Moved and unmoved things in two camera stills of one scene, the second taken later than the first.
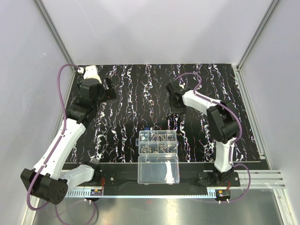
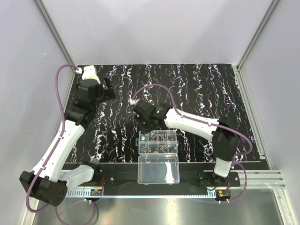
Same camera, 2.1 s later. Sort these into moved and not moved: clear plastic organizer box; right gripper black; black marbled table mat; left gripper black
Moved: right gripper black
Not moved: black marbled table mat; clear plastic organizer box; left gripper black
